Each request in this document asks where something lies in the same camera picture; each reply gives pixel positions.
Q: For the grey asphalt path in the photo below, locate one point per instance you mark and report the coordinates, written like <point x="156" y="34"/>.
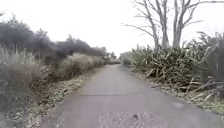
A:
<point x="113" y="96"/>

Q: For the green flax bushes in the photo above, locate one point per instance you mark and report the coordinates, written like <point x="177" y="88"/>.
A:
<point x="166" y="66"/>

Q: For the leaf-strewn grass verge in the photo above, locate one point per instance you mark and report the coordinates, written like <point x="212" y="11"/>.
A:
<point x="56" y="94"/>
<point x="188" y="97"/>

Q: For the group of bare trees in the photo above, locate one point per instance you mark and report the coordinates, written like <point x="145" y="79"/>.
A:
<point x="176" y="37"/>

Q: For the pale tall grass bushes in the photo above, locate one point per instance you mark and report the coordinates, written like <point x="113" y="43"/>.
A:
<point x="20" y="73"/>

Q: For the row of dark trees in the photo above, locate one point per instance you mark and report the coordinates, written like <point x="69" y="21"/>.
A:
<point x="20" y="36"/>

